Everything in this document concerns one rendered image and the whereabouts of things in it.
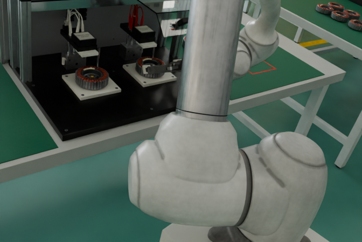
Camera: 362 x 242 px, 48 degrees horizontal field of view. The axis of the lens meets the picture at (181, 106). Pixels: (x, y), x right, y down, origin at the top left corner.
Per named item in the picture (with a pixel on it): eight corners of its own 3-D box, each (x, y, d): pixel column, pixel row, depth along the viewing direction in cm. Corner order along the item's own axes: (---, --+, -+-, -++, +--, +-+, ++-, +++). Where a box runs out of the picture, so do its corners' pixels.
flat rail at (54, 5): (185, 0, 160) (187, -7, 158) (25, 12, 124) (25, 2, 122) (183, -1, 161) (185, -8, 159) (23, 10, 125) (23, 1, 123)
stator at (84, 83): (113, 88, 141) (114, 78, 139) (81, 92, 135) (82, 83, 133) (100, 71, 148) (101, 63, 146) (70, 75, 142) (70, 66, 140)
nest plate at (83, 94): (120, 92, 142) (121, 89, 141) (80, 100, 133) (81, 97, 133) (101, 71, 151) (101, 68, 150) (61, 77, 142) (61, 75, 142)
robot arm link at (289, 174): (315, 254, 85) (360, 173, 74) (232, 251, 81) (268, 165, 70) (287, 198, 99) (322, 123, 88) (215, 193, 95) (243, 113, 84)
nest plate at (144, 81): (176, 80, 156) (176, 77, 155) (143, 87, 147) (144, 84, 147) (154, 62, 165) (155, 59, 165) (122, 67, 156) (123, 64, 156)
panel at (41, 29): (158, 39, 184) (169, -28, 167) (5, 60, 145) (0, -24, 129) (157, 38, 184) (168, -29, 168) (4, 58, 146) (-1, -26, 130)
